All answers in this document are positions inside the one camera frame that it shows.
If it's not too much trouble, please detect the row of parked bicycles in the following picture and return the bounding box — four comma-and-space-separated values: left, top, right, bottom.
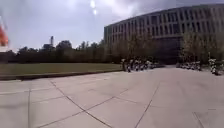
120, 58, 158, 73
175, 58, 224, 76

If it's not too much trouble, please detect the grey paved plaza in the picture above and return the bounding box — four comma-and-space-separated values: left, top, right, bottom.
0, 65, 224, 128

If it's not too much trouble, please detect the row of dark trees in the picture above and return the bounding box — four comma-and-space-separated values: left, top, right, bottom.
0, 39, 111, 65

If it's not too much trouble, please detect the row of young trees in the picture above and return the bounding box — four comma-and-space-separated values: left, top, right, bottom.
105, 32, 224, 65

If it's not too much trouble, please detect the grass lawn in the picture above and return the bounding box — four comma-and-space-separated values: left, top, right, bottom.
0, 62, 124, 76

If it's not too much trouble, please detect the low dark kerb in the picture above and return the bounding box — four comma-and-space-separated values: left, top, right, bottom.
0, 68, 124, 82

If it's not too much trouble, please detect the large pale multi-storey building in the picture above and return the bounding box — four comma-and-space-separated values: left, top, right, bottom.
103, 3, 224, 65

